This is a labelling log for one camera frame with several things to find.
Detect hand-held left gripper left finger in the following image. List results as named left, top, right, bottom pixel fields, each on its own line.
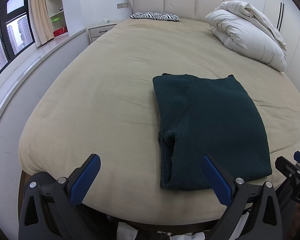
left=18, top=153, right=101, bottom=240

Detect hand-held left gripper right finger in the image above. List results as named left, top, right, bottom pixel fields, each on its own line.
left=201, top=154, right=283, bottom=240

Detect dark green towel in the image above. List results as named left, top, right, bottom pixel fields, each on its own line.
left=152, top=73, right=273, bottom=190

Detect white cloth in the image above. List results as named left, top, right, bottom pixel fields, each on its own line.
left=116, top=221, right=145, bottom=240

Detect bed with beige sheet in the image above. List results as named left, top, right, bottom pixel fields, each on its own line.
left=18, top=17, right=300, bottom=230

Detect white wardrobe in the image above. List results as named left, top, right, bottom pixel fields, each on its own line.
left=264, top=0, right=300, bottom=98

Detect white window sill bench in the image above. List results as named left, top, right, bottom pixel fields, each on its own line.
left=0, top=27, right=89, bottom=135

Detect white folded duvet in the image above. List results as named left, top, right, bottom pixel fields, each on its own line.
left=205, top=1, right=288, bottom=72

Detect white nightstand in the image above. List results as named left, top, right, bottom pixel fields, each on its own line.
left=87, top=22, right=118, bottom=44

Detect red box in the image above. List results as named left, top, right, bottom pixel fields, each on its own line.
left=52, top=26, right=67, bottom=37

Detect black framed window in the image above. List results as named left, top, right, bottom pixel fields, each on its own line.
left=0, top=0, right=37, bottom=87

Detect green plastic container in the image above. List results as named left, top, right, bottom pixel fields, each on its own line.
left=50, top=16, right=65, bottom=30

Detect beige curtain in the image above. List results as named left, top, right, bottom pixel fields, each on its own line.
left=27, top=0, right=54, bottom=47

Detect zebra print pillow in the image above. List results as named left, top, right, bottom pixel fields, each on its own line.
left=129, top=12, right=181, bottom=22

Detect beige padded headboard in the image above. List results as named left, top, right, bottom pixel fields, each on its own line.
left=126, top=0, right=234, bottom=22

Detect white wall shelf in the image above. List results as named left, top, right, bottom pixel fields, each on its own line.
left=45, top=0, right=69, bottom=39

